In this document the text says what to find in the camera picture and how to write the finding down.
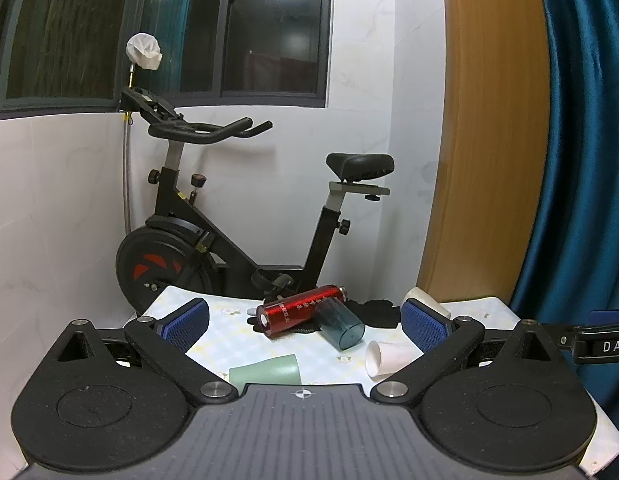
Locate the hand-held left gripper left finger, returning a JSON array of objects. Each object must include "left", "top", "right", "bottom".
[{"left": 54, "top": 297, "right": 240, "bottom": 407}]

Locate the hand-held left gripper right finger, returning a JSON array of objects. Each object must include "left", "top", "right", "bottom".
[{"left": 371, "top": 298, "right": 566, "bottom": 407}]

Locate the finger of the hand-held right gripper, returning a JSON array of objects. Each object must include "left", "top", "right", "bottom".
[{"left": 557, "top": 309, "right": 619, "bottom": 348}]

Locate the white paper cup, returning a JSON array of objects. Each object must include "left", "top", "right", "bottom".
[
  {"left": 364, "top": 340, "right": 424, "bottom": 380},
  {"left": 402, "top": 287, "right": 453, "bottom": 319}
]

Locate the teal transparent cup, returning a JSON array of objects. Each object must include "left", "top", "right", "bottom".
[{"left": 317, "top": 297, "right": 366, "bottom": 351}]

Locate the green cup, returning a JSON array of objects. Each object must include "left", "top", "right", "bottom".
[{"left": 228, "top": 353, "right": 302, "bottom": 392}]

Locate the black glove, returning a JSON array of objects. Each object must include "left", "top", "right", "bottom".
[{"left": 347, "top": 299, "right": 404, "bottom": 331}]

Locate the black exercise bike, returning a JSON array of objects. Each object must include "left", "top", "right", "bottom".
[{"left": 114, "top": 86, "right": 395, "bottom": 319}]

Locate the patterned tablecloth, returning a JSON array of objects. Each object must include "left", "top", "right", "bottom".
[{"left": 18, "top": 285, "right": 619, "bottom": 477}]

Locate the red metal bottle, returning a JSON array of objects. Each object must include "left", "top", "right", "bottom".
[{"left": 256, "top": 284, "right": 349, "bottom": 339}]

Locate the blue curtain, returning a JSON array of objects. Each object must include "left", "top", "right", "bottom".
[{"left": 506, "top": 0, "right": 619, "bottom": 413}]

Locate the wooden panel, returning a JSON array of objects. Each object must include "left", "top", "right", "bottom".
[{"left": 416, "top": 0, "right": 551, "bottom": 307}]

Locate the white cloth wrap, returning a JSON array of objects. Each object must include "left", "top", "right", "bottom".
[{"left": 126, "top": 32, "right": 164, "bottom": 72}]

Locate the dark framed window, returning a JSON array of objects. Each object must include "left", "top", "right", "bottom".
[{"left": 0, "top": 0, "right": 336, "bottom": 113}]

